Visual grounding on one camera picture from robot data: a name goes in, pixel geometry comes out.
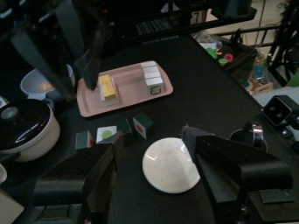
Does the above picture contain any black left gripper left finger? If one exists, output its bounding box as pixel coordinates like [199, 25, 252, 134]
[23, 132, 127, 224]

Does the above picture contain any black pot lid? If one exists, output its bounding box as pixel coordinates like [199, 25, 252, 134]
[0, 98, 52, 151]

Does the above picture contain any white picture cube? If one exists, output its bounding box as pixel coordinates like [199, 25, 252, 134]
[139, 60, 159, 70]
[142, 66, 163, 80]

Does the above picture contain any yellow butter toy block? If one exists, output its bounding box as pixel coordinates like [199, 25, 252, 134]
[98, 73, 120, 107]

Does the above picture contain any beige flat object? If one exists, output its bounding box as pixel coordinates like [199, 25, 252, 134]
[0, 188, 25, 224]

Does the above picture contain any clear plastic bag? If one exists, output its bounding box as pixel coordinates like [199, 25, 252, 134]
[192, 30, 224, 51]

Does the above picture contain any blue toy bottle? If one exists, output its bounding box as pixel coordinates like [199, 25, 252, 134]
[252, 59, 267, 82]

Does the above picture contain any orange toy in bowl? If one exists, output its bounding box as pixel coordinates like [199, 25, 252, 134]
[37, 81, 56, 93]

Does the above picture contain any black toy bin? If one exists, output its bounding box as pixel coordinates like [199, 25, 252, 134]
[192, 29, 259, 86]

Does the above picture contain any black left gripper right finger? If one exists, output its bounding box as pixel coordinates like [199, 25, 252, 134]
[180, 125, 299, 224]

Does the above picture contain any pale blue bowl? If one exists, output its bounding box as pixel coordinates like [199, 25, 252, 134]
[19, 64, 76, 102]

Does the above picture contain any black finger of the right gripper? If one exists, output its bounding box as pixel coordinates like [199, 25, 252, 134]
[9, 27, 76, 99]
[74, 25, 108, 92]

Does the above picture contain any dark green cube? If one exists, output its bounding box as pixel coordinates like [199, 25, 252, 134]
[116, 117, 136, 138]

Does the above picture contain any green toy piece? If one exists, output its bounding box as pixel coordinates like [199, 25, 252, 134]
[206, 47, 220, 60]

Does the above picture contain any black slatted equipment shelf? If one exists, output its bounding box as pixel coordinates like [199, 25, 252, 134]
[104, 0, 258, 49]

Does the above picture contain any pink plastic tray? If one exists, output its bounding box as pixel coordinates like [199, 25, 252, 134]
[75, 60, 175, 118]

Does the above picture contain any white oval bowl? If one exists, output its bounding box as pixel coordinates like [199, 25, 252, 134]
[142, 136, 202, 194]

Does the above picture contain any green cube red picture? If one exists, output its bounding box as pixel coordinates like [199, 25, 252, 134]
[74, 129, 96, 151]

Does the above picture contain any white cube green circle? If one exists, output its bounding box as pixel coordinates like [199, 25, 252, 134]
[95, 125, 119, 144]

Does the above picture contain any cream cooking pot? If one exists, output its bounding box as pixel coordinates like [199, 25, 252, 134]
[0, 98, 61, 163]

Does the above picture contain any black camera box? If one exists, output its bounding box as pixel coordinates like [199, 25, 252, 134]
[260, 94, 299, 128]

